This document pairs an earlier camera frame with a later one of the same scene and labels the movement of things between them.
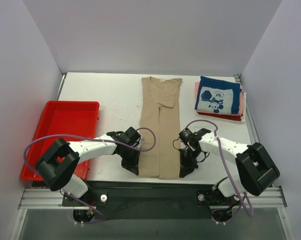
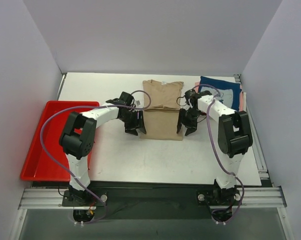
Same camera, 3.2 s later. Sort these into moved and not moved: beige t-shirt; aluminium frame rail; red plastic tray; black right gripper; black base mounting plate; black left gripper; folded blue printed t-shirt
Moved: beige t-shirt; black right gripper; black left gripper
Not moved: aluminium frame rail; black base mounting plate; red plastic tray; folded blue printed t-shirt
